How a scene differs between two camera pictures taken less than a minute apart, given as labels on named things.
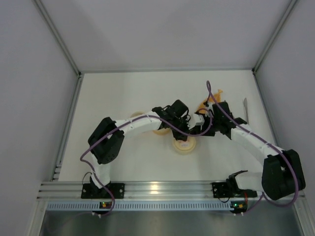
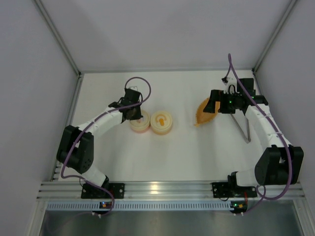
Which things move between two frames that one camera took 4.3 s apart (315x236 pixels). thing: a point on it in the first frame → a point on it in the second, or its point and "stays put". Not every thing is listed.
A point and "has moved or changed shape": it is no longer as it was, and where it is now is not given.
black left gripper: (181, 130) → (134, 114)
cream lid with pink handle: (184, 147) has moved or changed shape
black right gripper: (206, 130) → (215, 101)
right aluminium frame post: (275, 33) stays put
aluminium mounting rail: (60, 191) stays put
